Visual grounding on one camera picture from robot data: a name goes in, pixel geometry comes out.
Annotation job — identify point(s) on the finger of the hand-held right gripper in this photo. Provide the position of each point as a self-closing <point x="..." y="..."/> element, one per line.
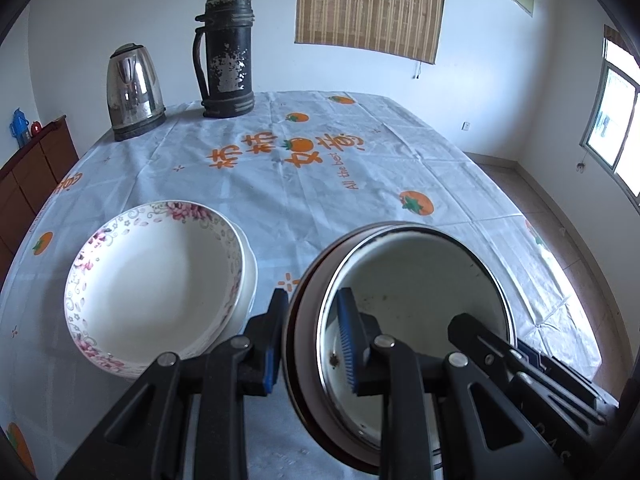
<point x="530" y="350"/>
<point x="480" y="335"/>

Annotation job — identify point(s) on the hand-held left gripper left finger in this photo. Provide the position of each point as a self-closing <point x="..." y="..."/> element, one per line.
<point x="272" y="355"/>

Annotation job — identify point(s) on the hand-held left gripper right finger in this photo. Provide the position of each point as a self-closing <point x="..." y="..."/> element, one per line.
<point x="350" y="345"/>

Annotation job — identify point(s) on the red plastic bowl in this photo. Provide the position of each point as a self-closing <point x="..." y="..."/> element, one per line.
<point x="304" y="340"/>

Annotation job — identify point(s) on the white plate with red flowers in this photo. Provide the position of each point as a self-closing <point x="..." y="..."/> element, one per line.
<point x="250" y="270"/>

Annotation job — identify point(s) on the white plate with pink flowers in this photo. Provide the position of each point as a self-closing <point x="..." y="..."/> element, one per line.
<point x="155" y="280"/>

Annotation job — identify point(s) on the white tablecloth with orange print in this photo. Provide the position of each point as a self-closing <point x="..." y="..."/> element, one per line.
<point x="320" y="185"/>

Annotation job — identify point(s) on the window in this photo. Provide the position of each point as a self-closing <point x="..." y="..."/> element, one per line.
<point x="612" y="110"/>

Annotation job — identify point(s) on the worn black thermos flask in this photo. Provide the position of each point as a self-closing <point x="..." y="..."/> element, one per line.
<point x="227" y="70"/>

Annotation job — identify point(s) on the stainless steel electric kettle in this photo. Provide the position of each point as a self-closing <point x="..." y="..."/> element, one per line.
<point x="132" y="95"/>

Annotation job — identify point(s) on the brown wooden sideboard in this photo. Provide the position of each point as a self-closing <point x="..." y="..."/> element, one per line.
<point x="30" y="180"/>

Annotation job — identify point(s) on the small red ornament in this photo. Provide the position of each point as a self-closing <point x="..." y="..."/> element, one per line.
<point x="35" y="129"/>

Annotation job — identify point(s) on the bamboo window blind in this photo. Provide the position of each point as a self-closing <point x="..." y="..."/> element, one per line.
<point x="370" y="5"/>

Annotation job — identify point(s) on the blue thermos bottle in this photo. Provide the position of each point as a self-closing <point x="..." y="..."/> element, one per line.
<point x="19" y="127"/>

